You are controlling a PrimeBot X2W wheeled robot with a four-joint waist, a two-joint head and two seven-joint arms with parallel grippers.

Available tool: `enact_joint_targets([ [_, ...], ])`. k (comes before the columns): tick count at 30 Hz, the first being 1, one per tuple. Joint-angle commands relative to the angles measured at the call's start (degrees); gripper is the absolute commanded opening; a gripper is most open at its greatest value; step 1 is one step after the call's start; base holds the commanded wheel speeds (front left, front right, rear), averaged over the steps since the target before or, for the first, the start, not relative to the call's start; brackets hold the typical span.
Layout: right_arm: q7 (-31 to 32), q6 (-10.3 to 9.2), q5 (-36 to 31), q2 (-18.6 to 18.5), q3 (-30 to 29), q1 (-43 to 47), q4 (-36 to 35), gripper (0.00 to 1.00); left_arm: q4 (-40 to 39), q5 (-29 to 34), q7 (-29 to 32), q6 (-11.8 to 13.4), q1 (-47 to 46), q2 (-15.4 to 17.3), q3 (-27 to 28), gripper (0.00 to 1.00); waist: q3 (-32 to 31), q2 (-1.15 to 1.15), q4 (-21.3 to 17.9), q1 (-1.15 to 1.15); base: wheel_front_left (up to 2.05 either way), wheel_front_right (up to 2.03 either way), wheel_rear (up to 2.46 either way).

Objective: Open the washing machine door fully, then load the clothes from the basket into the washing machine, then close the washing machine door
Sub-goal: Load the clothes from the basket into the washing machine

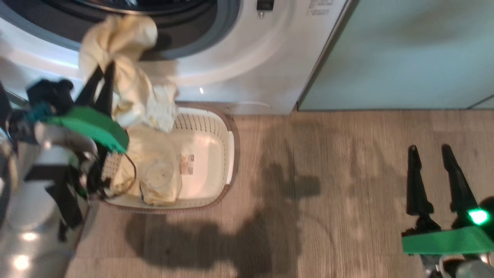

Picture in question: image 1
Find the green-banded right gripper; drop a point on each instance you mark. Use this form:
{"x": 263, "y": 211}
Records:
{"x": 447, "y": 241}

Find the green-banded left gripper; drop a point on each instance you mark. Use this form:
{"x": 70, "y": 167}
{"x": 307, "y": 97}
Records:
{"x": 96, "y": 125}

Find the yellow bear-print garment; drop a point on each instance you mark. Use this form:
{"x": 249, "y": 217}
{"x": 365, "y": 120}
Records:
{"x": 154, "y": 154}
{"x": 127, "y": 88}

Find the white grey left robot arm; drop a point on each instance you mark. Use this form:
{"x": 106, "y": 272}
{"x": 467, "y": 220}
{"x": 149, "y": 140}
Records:
{"x": 58, "y": 146}

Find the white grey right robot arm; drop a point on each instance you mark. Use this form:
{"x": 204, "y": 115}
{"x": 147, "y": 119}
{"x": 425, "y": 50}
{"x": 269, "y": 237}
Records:
{"x": 471, "y": 270}

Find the printed basket product sticker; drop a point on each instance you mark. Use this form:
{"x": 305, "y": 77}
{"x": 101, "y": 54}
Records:
{"x": 186, "y": 164}

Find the white perforated laundry basket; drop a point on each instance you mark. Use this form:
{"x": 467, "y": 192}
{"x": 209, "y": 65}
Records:
{"x": 208, "y": 154}

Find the grey rubber door seal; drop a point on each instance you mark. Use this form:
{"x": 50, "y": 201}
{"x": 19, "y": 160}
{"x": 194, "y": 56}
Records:
{"x": 227, "y": 23}

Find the white front-load washing machine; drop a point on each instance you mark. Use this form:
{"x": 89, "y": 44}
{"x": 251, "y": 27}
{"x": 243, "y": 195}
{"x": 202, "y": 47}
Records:
{"x": 247, "y": 58}

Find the black door latch socket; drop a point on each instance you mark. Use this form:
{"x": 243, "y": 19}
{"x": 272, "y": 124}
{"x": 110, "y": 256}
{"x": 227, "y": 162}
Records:
{"x": 265, "y": 4}

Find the pale green cabinet panel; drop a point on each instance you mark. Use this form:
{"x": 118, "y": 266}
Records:
{"x": 405, "y": 58}

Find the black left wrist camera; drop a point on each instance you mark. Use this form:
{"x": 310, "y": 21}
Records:
{"x": 50, "y": 94}

